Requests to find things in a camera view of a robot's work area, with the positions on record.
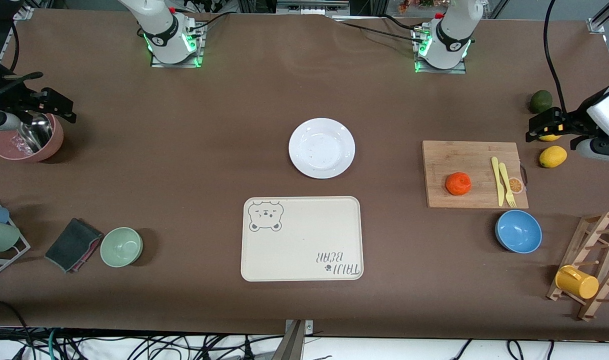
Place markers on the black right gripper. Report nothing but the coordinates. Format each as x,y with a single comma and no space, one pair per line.
15,96

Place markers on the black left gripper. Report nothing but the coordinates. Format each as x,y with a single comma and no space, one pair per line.
573,123

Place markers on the orange fruit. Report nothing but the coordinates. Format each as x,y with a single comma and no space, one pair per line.
458,183

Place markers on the white round plate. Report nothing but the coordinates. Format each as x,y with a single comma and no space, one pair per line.
322,148

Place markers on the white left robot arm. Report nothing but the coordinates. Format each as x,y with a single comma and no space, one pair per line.
452,35

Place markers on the yellow lemon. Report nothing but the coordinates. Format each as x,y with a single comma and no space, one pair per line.
553,157
550,138

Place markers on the green avocado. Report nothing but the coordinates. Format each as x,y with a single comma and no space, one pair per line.
540,102

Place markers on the metal scoop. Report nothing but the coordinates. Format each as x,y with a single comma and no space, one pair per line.
37,132

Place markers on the dried orange slice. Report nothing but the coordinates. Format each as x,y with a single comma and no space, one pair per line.
517,186

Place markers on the pink bowl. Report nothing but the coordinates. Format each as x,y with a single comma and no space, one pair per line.
4,145

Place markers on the yellow plastic fork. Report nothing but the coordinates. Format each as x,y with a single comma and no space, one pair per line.
507,185

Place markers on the yellow plastic knife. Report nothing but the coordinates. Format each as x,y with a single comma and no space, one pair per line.
498,182

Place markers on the wooden cutting board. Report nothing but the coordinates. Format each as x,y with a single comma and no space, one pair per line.
459,160

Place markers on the blue bowl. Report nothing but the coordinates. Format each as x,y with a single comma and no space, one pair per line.
518,231

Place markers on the wooden mug rack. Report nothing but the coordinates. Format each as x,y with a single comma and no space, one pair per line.
597,240

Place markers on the dark grey folded cloth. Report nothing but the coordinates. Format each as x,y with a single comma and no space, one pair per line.
72,245

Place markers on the pale green bowl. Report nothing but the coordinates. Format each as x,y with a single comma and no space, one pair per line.
121,247

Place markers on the yellow mug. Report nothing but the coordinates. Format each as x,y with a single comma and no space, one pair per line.
577,283

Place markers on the grey power strip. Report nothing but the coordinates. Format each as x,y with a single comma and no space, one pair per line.
312,6

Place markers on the cream bear print tray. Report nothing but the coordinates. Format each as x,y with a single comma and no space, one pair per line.
302,240

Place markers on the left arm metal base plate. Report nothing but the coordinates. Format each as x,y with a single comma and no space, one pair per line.
462,69

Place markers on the aluminium frame profile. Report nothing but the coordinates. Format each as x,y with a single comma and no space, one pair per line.
602,17

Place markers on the metal table edge bracket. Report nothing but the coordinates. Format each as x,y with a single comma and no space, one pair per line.
293,342

